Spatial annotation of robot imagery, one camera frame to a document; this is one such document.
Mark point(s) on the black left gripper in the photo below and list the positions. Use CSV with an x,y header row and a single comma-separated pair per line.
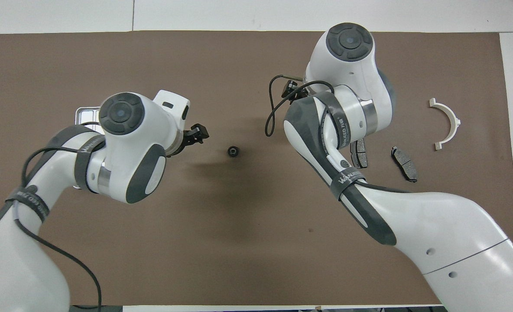
x,y
179,143

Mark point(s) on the brown table mat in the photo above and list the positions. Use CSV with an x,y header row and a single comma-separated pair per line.
x,y
239,208

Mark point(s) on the large black bearing gear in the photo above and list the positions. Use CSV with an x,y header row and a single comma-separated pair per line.
x,y
230,154

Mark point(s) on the dark curved brake pad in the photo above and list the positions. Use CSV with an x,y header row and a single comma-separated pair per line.
x,y
404,164

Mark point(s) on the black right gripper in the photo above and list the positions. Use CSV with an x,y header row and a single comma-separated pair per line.
x,y
290,89

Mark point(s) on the white curved plastic bracket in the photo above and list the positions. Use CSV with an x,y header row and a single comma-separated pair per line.
x,y
456,125

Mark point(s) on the silver metal tray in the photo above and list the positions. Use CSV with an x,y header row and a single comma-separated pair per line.
x,y
85,116

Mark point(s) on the dark rectangular brake pad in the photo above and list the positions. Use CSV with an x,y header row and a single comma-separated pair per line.
x,y
361,156

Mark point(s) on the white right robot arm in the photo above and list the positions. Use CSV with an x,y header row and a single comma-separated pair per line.
x,y
434,225

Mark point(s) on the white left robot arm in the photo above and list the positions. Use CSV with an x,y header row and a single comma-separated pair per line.
x,y
131,143

